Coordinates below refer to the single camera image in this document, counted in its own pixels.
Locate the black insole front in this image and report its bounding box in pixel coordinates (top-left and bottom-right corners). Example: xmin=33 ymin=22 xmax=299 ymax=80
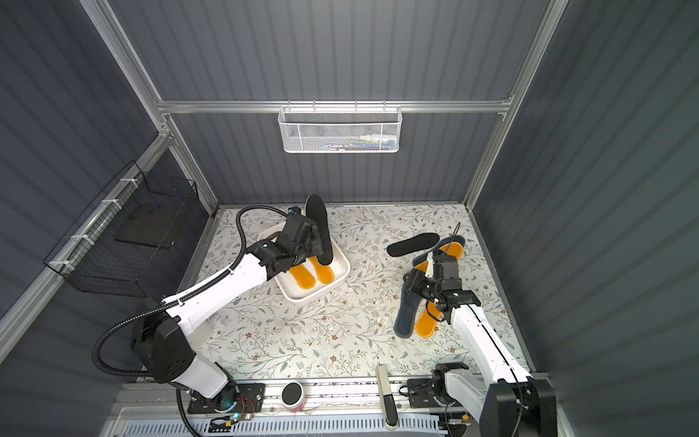
xmin=305 ymin=194 xmax=334 ymax=266

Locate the black insole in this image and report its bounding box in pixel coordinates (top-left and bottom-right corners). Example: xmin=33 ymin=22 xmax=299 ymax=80
xmin=305 ymin=194 xmax=334 ymax=266
xmin=387 ymin=232 xmax=440 ymax=258

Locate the orange insole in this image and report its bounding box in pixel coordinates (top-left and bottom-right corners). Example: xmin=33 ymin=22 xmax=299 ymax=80
xmin=414 ymin=302 xmax=443 ymax=339
xmin=289 ymin=264 xmax=317 ymax=291
xmin=412 ymin=241 xmax=463 ymax=272

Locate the orange insole box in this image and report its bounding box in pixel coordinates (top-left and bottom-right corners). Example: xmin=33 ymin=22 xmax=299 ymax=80
xmin=309 ymin=257 xmax=335 ymax=285

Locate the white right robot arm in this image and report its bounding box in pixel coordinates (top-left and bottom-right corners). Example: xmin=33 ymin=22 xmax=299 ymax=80
xmin=404 ymin=251 xmax=559 ymax=436

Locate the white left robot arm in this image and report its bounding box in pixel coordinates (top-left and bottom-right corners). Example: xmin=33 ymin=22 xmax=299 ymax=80
xmin=92 ymin=195 xmax=333 ymax=410

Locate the grey fleece insole front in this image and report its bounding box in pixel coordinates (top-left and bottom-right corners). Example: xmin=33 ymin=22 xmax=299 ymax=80
xmin=393 ymin=287 xmax=422 ymax=339

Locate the black insole back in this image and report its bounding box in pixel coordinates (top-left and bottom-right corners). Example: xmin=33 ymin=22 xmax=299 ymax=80
xmin=387 ymin=232 xmax=440 ymax=258

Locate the white black handheld scraper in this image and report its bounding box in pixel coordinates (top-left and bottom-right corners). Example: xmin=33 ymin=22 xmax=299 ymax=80
xmin=376 ymin=364 xmax=399 ymax=431

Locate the white tape roll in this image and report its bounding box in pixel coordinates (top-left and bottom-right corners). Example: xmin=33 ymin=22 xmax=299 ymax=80
xmin=187 ymin=320 xmax=213 ymax=349

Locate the black round speaker puck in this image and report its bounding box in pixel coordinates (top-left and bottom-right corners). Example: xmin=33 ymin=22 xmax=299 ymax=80
xmin=280 ymin=382 xmax=307 ymax=413

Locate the white wire wall basket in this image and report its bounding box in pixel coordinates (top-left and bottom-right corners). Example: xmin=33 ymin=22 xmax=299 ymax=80
xmin=278 ymin=102 xmax=403 ymax=154

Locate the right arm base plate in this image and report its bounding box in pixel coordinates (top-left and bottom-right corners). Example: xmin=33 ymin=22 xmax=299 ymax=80
xmin=406 ymin=378 xmax=463 ymax=410

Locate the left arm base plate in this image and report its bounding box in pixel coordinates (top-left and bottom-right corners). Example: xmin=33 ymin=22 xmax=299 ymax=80
xmin=187 ymin=383 xmax=267 ymax=415

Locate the black wire side basket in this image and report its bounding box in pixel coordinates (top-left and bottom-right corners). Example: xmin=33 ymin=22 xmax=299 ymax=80
xmin=44 ymin=167 xmax=200 ymax=300

